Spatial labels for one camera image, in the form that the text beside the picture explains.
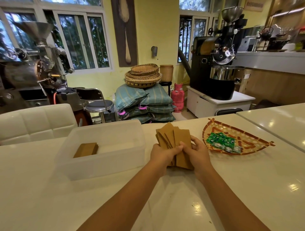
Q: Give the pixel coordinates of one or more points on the person's left hand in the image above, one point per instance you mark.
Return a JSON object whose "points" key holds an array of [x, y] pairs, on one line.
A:
{"points": [[160, 154]]}

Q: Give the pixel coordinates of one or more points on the person's right hand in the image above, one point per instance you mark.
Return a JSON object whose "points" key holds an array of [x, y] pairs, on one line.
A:
{"points": [[199, 156]]}

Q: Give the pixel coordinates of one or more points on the person's left thumb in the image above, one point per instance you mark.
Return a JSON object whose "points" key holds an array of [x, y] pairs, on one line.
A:
{"points": [[176, 149]]}

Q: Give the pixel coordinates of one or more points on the person's right thumb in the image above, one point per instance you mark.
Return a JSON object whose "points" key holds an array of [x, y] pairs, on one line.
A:
{"points": [[185, 145]]}

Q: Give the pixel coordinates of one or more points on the bundle of brown paper bags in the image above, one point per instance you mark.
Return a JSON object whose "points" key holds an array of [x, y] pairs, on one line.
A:
{"points": [[175, 136]]}

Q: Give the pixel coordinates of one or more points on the person's right forearm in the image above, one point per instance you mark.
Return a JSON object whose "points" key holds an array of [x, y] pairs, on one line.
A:
{"points": [[228, 204]]}

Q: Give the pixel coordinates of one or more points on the person's left forearm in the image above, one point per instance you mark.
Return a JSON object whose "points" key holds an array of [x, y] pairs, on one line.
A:
{"points": [[124, 202]]}

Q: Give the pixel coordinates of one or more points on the teal striped sack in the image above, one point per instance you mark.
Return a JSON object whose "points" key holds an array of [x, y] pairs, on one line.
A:
{"points": [[162, 117], [129, 96], [159, 108], [158, 96]]}

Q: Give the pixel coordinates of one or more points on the pile of green sachets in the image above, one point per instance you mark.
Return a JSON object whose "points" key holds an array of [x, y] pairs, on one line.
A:
{"points": [[222, 140]]}

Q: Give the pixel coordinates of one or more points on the white low cabinet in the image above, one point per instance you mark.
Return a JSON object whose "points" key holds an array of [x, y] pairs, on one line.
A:
{"points": [[205, 106]]}

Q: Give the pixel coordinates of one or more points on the pink gas cylinder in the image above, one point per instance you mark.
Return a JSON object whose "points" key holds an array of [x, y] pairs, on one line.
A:
{"points": [[177, 98]]}

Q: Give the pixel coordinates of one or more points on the black chair back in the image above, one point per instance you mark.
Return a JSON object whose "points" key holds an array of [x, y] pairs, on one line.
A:
{"points": [[227, 111]]}

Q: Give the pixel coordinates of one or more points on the small black stool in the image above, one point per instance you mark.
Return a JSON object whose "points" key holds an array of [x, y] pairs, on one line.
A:
{"points": [[165, 83]]}

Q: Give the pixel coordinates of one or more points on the translucent white plastic bin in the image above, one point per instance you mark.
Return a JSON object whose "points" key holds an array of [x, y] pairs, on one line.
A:
{"points": [[112, 161]]}

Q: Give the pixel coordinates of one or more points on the woven bamboo tray red trim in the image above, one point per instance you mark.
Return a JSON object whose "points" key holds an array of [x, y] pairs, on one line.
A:
{"points": [[252, 141]]}

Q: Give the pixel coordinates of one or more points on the tall cylindrical woven basket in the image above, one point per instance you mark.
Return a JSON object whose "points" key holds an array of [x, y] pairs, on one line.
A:
{"points": [[166, 73]]}

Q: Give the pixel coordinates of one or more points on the black coffee roaster machine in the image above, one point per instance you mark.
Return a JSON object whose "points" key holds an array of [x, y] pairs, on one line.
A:
{"points": [[202, 71]]}

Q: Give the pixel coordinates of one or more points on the stack of round woven baskets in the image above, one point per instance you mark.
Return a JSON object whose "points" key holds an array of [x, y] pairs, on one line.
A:
{"points": [[142, 78]]}

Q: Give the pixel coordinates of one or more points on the black chrome bar stool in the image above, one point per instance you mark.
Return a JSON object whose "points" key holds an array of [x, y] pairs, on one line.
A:
{"points": [[99, 106]]}

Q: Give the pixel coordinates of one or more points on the small stack of brown envelopes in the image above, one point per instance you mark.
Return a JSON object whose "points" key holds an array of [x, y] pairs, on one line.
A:
{"points": [[85, 150]]}

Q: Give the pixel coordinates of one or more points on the narrow barred window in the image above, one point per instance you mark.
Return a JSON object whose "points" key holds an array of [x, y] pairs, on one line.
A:
{"points": [[184, 38]]}

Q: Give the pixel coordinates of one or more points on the white countertop appliance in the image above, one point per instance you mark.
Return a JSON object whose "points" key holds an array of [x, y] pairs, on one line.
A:
{"points": [[246, 44]]}

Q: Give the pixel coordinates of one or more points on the grey bar counter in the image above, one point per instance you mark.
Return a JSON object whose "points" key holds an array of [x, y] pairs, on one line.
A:
{"points": [[269, 61]]}

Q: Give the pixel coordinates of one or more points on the black kettle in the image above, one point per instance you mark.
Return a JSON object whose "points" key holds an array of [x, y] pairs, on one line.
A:
{"points": [[266, 32]]}

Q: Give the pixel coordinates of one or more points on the white padded chair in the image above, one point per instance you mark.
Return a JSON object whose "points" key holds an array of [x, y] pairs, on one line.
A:
{"points": [[35, 122]]}

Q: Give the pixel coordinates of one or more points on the large white-framed window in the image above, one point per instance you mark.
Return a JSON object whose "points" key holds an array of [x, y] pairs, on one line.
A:
{"points": [[78, 42]]}

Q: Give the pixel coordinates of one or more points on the green cup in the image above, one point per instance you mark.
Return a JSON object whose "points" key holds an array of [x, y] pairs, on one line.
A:
{"points": [[299, 47]]}

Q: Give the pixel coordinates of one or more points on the silver coffee roaster machine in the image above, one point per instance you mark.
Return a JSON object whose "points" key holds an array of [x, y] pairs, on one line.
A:
{"points": [[31, 71]]}

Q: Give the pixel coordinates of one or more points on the grey exhaust duct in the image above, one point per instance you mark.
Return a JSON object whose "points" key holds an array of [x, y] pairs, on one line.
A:
{"points": [[184, 59]]}

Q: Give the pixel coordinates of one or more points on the grey wall lamp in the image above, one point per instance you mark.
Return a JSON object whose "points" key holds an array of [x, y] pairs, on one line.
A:
{"points": [[154, 51]]}

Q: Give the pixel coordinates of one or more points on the brown spoon wall poster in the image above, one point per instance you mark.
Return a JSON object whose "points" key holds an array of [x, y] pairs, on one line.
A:
{"points": [[125, 35]]}

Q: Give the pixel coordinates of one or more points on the framed wall sign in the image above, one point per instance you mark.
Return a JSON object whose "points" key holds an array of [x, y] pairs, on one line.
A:
{"points": [[255, 4]]}

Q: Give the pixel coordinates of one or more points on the wooden wall shelf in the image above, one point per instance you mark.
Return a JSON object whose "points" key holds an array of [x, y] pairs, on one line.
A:
{"points": [[288, 10]]}

